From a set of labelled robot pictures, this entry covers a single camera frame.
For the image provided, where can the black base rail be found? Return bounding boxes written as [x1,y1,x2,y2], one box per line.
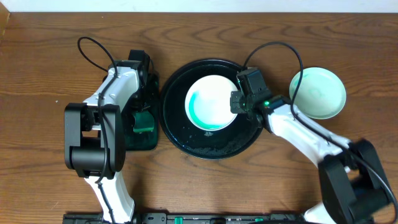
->
[62,213,307,224]

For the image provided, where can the round black tray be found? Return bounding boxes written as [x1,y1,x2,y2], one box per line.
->
[159,58,262,160]

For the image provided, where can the white plate with green stain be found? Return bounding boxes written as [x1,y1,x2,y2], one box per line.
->
[184,75,237,131]

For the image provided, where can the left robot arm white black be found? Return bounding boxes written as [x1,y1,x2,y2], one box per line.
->
[64,57,159,223]

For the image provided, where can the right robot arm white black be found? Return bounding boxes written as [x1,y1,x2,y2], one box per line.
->
[230,90,397,223]

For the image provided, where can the green and yellow sponge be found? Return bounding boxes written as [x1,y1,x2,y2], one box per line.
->
[132,111,155,133]

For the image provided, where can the rectangular dark green tray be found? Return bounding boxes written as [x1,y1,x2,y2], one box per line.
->
[122,73,160,151]

